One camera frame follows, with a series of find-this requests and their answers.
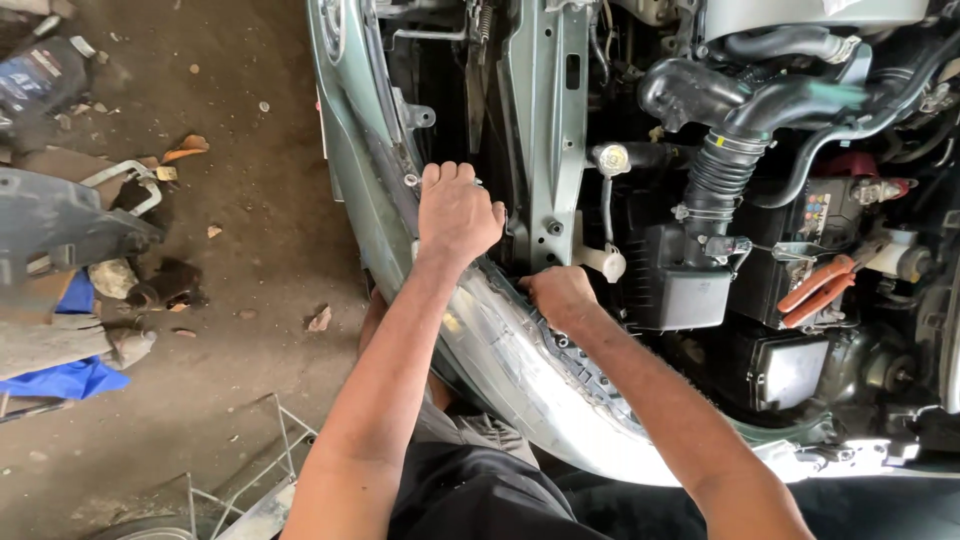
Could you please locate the person's grey trousers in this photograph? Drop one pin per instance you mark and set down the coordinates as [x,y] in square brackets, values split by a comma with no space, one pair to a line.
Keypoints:
[480,435]

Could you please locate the black air filter box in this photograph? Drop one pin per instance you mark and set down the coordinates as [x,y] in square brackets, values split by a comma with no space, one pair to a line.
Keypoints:
[675,292]

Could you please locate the black car battery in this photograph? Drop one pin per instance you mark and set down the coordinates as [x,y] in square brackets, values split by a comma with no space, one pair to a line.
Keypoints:
[772,255]

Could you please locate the white reservoir filler neck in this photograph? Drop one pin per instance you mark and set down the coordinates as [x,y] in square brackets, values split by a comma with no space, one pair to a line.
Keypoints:
[604,262]

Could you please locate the black air intake duct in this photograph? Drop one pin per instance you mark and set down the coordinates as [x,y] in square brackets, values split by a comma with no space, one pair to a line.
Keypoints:
[697,94]

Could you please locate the green radiator support brace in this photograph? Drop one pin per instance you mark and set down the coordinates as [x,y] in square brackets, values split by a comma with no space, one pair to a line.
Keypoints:
[540,112]

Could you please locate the blue cloth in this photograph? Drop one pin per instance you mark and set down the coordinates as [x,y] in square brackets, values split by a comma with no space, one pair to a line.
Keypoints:
[67,379]

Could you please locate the person's right hand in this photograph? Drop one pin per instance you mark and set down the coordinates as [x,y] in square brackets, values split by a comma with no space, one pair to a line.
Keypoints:
[561,296]

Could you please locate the person's right fingers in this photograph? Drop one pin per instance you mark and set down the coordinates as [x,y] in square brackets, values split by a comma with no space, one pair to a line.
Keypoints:
[531,285]

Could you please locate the green car bumper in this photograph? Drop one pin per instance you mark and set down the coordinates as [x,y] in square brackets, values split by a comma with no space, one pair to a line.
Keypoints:
[352,150]

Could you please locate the silver engine cover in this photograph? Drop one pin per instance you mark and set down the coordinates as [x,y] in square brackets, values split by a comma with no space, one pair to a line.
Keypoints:
[802,19]

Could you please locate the red battery terminal cover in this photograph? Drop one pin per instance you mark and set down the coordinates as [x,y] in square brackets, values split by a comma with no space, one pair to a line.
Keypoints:
[847,165]

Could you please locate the silver metal bracket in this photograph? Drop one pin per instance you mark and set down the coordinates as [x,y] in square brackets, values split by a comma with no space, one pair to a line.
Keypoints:
[124,171]

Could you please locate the person's left hand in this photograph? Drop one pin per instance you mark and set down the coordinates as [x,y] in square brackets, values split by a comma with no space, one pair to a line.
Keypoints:
[454,217]

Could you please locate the black fuse box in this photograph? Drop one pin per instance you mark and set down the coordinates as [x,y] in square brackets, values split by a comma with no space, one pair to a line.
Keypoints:
[787,371]

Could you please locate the white fluid reservoir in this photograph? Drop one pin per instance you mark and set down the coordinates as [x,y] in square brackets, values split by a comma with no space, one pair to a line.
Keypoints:
[896,255]

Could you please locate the person's black shirt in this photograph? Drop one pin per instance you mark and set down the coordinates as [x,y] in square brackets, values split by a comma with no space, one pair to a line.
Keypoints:
[480,495]

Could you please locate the orange dry leaf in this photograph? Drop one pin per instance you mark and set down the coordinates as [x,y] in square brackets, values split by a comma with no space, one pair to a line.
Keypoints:
[186,147]

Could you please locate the hood latch with spring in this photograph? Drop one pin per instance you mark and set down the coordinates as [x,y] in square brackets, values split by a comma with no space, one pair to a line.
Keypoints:
[481,19]

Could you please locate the grey car body panel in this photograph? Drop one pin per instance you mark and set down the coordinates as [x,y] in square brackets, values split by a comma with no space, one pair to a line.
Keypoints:
[52,225]

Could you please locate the black oil bottle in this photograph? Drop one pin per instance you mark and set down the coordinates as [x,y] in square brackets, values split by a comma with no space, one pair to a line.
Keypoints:
[37,82]

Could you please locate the silver metal tool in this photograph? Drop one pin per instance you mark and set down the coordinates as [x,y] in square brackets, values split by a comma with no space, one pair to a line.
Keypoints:
[411,180]

